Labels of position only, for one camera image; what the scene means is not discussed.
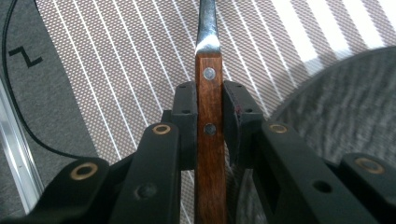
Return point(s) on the striped woven placemat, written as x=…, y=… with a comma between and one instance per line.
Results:
x=124, y=62

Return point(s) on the dark grey round cushion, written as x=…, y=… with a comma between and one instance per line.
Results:
x=342, y=109

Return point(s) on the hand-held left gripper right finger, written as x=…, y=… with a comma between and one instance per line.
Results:
x=238, y=124

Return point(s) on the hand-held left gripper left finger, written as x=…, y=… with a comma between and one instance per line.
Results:
x=186, y=140

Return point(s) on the aluminium floor rail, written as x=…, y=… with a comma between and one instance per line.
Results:
x=15, y=155

